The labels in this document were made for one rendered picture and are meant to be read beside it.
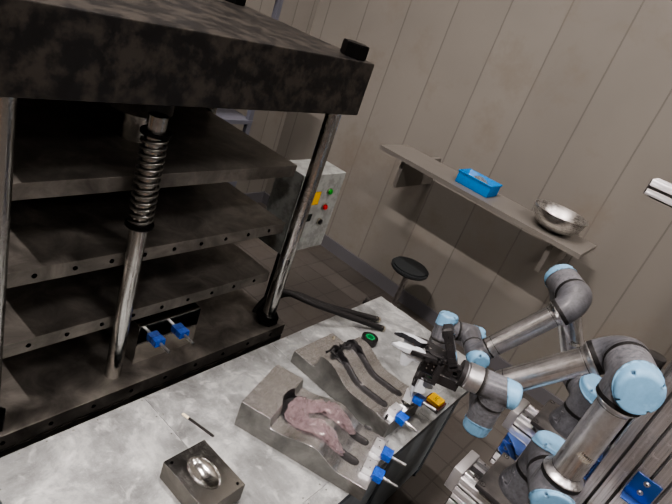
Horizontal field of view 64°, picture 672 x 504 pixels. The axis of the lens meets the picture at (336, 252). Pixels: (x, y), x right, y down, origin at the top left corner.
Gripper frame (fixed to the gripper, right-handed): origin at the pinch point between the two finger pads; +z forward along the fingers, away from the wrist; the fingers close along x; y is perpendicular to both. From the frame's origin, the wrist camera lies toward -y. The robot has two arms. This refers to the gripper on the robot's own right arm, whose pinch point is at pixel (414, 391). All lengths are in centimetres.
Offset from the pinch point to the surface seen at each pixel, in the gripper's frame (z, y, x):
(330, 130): -86, -61, -20
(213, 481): 18, -20, -82
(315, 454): 13, -7, -50
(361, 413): 11.4, -10.8, -16.7
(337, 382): 5.4, -24.5, -17.4
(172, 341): 8, -79, -56
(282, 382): 4, -34, -41
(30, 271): -29, -74, -116
